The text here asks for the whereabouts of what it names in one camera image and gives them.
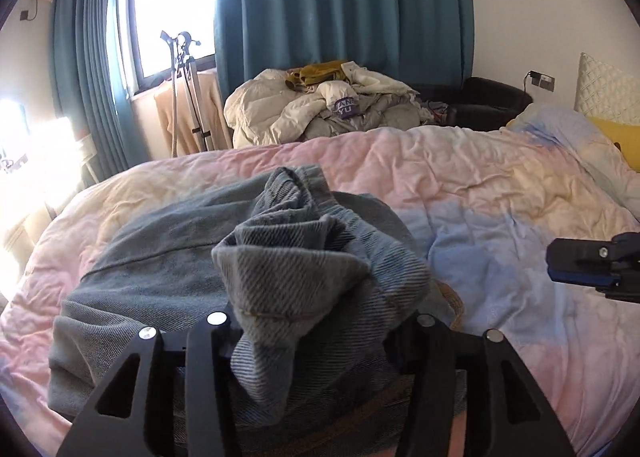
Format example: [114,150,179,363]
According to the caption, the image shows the pastel tie-dye duvet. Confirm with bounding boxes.
[0,126,640,457]

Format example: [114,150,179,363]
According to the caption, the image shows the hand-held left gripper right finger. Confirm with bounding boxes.
[382,313,577,457]

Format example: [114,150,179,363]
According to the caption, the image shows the cream down jacket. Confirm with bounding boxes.
[223,61,421,149]

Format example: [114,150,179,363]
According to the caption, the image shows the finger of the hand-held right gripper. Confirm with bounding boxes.
[546,238,623,272]
[547,267,623,290]

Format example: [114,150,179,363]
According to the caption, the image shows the yellow pillow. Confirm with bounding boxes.
[505,116,640,173]

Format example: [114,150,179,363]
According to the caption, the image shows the narrow teal curtain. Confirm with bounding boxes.
[50,0,151,173]

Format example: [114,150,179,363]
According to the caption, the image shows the wide teal curtain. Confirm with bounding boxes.
[214,0,475,100]

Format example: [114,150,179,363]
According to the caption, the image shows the garment steamer stand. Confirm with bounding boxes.
[160,30,213,158]

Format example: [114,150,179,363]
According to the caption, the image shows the desk mirror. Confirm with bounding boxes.
[0,100,28,173]

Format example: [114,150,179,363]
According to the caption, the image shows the black sofa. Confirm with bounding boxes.
[410,76,535,130]

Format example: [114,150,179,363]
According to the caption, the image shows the grey jacket with purple label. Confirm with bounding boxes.
[320,92,436,134]

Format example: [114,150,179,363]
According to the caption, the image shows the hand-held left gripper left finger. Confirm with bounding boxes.
[55,309,251,457]

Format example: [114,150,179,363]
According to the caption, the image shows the beige hanging sweater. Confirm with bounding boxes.
[154,70,233,158]

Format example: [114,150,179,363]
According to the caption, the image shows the pastel tie-dye pillow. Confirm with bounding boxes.
[510,102,640,218]

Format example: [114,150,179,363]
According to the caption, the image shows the blue denim jeans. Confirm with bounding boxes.
[47,164,468,457]

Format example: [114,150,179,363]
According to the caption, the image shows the mustard yellow garment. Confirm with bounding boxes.
[285,60,351,90]

